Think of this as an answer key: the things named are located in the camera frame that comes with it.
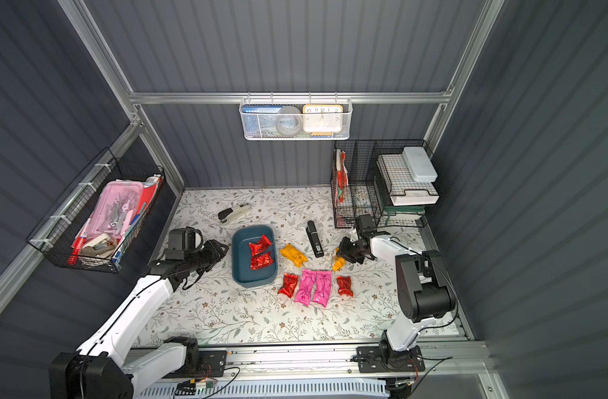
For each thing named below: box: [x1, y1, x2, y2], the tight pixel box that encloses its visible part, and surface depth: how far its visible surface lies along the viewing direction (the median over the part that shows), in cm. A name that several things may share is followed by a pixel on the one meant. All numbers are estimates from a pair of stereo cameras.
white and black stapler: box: [217, 203, 252, 224], surface depth 108 cm
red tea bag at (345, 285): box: [336, 275, 354, 297], surface depth 88 cm
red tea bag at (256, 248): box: [248, 234, 273, 257], surface depth 98 cm
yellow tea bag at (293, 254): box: [279, 243, 308, 268], surface depth 96 cm
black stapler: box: [305, 220, 324, 259], surface depth 101 cm
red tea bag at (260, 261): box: [250, 251, 275, 271], surface depth 95 cm
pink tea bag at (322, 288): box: [312, 270, 332, 308], surface depth 88 cm
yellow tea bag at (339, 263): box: [332, 256, 346, 272], surface depth 93 cm
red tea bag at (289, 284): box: [277, 272, 300, 299], surface depth 90 cm
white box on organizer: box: [402, 146, 438, 183], surface depth 99 cm
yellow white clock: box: [302, 103, 344, 133], surface depth 90 cm
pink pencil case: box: [86, 180, 144, 237], surface depth 74 cm
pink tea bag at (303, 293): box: [294, 268, 318, 306], surface depth 88 cm
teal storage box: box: [231, 224, 278, 287], surface depth 98 cm
